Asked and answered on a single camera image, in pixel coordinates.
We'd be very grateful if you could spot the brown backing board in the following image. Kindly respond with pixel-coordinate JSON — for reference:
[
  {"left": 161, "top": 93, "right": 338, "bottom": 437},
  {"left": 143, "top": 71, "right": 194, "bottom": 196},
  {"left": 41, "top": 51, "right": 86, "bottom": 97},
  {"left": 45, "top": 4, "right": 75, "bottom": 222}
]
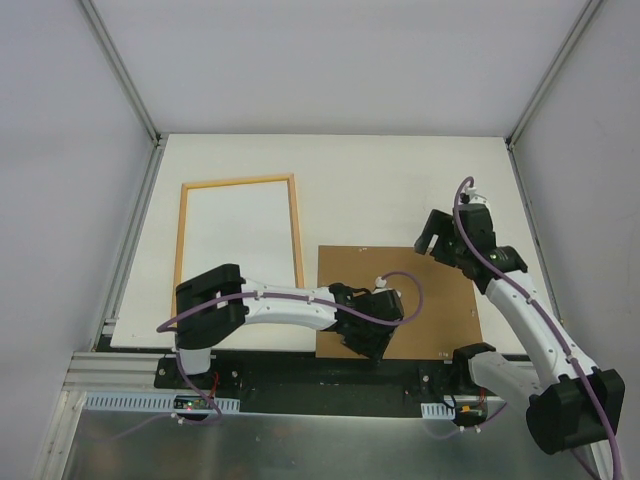
[{"left": 317, "top": 245, "right": 483, "bottom": 360}]

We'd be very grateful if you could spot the street photo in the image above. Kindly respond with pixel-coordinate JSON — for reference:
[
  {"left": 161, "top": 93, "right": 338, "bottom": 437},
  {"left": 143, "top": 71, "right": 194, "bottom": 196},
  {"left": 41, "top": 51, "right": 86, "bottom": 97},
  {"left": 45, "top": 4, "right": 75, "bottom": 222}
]
[{"left": 178, "top": 179, "right": 298, "bottom": 321}]

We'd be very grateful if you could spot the yellow wooden picture frame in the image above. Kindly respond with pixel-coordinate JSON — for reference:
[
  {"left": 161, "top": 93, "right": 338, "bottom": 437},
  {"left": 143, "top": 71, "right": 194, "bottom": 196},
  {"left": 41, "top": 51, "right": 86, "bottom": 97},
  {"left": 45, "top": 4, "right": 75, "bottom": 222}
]
[{"left": 170, "top": 172, "right": 306, "bottom": 331}]

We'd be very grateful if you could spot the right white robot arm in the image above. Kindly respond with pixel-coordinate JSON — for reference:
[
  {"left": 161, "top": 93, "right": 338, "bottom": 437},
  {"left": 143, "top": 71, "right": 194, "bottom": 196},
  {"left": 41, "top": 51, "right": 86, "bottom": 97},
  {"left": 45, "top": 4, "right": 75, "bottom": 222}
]
[{"left": 414, "top": 203, "right": 625, "bottom": 455}]

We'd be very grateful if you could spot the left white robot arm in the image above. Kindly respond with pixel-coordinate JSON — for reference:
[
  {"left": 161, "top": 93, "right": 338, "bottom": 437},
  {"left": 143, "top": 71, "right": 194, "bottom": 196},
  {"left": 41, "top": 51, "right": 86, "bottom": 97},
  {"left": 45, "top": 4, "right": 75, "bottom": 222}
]
[{"left": 158, "top": 264, "right": 405, "bottom": 389}]

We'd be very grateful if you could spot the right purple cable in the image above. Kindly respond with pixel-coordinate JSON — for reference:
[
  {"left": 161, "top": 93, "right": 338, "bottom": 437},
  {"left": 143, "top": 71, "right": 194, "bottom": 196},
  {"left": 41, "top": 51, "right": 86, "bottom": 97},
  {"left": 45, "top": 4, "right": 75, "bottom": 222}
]
[{"left": 424, "top": 176, "right": 619, "bottom": 480}]

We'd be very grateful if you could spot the purple cable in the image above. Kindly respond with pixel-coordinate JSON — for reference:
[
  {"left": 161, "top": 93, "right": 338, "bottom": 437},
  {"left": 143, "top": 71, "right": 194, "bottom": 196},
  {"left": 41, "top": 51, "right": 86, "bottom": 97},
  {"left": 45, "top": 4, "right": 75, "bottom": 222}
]
[
  {"left": 109, "top": 271, "right": 427, "bottom": 441},
  {"left": 424, "top": 176, "right": 619, "bottom": 480}
]

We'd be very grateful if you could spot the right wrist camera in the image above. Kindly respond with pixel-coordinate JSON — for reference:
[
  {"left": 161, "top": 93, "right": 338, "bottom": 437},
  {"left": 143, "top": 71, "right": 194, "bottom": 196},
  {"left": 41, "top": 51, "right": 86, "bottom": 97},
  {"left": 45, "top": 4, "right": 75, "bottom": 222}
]
[{"left": 460, "top": 186, "right": 488, "bottom": 206}]

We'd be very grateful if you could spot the right white cable duct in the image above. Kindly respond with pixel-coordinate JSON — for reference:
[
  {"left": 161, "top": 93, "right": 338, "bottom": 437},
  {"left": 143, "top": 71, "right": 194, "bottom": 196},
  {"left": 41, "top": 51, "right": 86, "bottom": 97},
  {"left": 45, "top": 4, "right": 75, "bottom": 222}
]
[{"left": 420, "top": 403, "right": 456, "bottom": 421}]

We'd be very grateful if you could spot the white cable duct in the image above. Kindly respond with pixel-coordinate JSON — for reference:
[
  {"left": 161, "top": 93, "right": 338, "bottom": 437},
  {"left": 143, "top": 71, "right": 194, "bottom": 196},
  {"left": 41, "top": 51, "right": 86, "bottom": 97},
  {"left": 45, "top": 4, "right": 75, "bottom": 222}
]
[
  {"left": 420, "top": 403, "right": 456, "bottom": 421},
  {"left": 84, "top": 392, "right": 216, "bottom": 415}
]

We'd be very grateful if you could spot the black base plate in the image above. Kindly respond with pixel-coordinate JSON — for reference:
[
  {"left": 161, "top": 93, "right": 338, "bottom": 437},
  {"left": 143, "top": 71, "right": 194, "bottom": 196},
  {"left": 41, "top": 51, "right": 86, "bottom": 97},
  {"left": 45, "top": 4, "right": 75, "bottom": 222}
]
[{"left": 154, "top": 349, "right": 508, "bottom": 416}]

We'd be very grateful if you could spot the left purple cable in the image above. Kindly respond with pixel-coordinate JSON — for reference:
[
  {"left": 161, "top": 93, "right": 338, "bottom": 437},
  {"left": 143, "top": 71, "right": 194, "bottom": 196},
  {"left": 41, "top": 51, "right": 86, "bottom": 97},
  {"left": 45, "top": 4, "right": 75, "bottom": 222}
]
[{"left": 109, "top": 271, "right": 427, "bottom": 441}]

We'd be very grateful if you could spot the right aluminium corner post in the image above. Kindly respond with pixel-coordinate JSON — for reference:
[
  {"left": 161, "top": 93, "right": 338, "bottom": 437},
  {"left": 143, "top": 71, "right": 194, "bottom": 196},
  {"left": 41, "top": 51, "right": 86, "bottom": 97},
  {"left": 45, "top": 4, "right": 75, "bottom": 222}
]
[{"left": 504, "top": 0, "right": 606, "bottom": 151}]

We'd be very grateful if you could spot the aluminium corner post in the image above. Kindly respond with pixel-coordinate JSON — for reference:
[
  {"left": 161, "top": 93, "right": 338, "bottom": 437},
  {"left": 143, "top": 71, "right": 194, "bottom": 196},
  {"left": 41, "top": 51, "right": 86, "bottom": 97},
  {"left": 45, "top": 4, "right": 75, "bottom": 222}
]
[
  {"left": 77, "top": 0, "right": 163, "bottom": 146},
  {"left": 504, "top": 0, "right": 606, "bottom": 151}
]

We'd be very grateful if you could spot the left white cable duct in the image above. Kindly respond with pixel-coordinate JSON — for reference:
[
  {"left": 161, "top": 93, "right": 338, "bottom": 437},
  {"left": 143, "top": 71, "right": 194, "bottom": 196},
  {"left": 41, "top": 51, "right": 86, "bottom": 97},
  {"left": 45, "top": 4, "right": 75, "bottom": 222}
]
[{"left": 84, "top": 392, "right": 216, "bottom": 415}]

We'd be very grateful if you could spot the aluminium front rail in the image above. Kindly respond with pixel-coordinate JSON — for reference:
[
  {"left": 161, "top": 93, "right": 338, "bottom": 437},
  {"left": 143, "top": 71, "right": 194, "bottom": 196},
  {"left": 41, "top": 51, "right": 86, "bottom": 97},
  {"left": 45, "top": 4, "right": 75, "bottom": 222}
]
[{"left": 63, "top": 352, "right": 163, "bottom": 392}]

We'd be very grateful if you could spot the left aluminium corner post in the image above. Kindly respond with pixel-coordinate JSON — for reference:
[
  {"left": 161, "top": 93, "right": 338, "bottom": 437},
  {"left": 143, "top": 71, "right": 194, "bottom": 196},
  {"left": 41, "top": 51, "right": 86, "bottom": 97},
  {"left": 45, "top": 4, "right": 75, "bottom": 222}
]
[{"left": 77, "top": 0, "right": 163, "bottom": 146}]

